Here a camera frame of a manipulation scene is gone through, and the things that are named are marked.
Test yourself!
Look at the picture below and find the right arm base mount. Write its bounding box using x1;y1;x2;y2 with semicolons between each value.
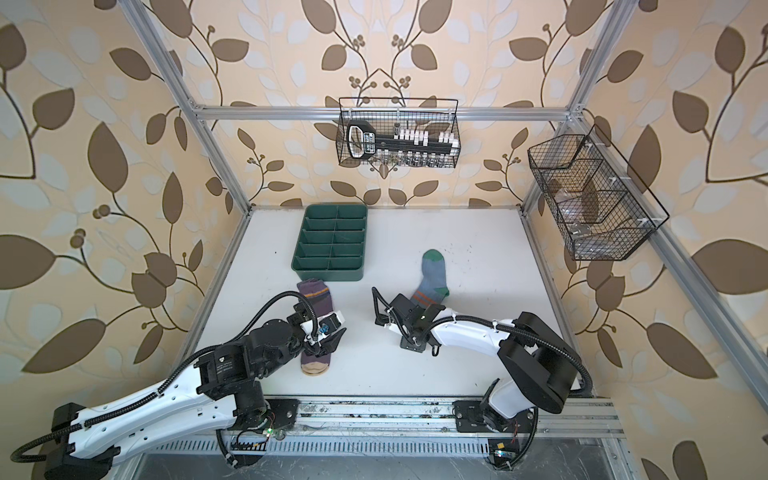
453;400;538;435

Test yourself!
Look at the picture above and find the wire basket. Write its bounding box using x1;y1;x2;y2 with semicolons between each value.
527;125;670;261
335;95;462;169

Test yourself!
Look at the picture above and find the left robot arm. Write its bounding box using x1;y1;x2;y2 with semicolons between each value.
10;291;346;479

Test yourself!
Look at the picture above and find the green compartment tray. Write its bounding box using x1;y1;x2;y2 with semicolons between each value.
291;203;368;282

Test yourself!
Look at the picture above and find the purple sock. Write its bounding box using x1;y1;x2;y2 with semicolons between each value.
296;278;335;377

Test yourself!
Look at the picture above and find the blue orange striped sock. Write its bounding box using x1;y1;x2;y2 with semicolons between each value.
411;249;450;308

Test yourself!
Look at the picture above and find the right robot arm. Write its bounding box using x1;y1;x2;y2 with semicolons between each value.
371;288;593;433

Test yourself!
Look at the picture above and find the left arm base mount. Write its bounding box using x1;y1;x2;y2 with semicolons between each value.
231;395;300;432

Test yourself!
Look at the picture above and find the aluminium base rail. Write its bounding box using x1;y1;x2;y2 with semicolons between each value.
268;395;626;439

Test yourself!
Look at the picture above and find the back wire basket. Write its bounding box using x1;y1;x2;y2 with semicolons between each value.
335;95;462;169

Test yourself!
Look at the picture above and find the black socket set tool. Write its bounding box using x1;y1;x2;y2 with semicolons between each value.
341;120;461;163

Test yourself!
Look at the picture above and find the right wire basket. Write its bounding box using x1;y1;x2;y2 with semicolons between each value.
527;125;670;261

